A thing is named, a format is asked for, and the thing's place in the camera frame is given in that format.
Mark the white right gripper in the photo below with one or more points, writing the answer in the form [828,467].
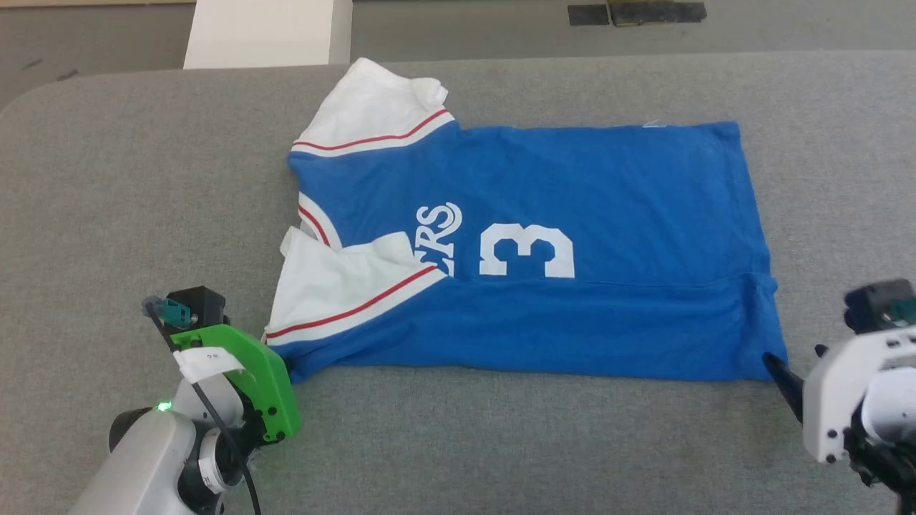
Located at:
[834,400]

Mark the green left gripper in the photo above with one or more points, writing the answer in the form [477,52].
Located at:
[265,386]

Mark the blue and white sports jersey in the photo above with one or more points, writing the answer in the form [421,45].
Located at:
[608,193]

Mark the white paper label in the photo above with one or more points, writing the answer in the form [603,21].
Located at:
[207,361]

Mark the white box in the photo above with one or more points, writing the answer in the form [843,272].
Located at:
[257,32]

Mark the large black floor mat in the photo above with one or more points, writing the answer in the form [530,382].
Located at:
[658,11]

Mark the small black floor mat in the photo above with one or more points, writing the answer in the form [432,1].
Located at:
[587,14]

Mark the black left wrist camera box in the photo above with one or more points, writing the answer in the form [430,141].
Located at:
[204,304]

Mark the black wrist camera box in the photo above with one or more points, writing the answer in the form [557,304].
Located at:
[204,304]
[869,304]

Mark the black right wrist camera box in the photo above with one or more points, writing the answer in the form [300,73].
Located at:
[869,304]

